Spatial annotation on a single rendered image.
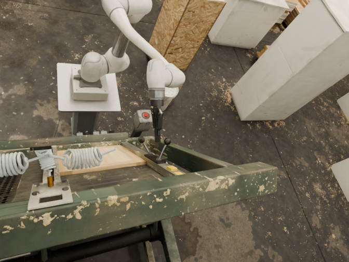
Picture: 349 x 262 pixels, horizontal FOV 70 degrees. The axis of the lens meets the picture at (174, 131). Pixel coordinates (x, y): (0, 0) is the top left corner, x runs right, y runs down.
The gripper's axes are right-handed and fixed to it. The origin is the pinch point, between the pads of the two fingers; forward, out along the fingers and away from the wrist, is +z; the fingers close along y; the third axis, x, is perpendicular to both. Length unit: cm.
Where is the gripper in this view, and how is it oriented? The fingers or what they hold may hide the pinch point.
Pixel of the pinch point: (157, 135)
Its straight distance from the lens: 139.5
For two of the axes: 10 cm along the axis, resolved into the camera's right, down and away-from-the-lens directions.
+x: -9.0, 0.7, -4.4
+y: -4.5, -1.1, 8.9
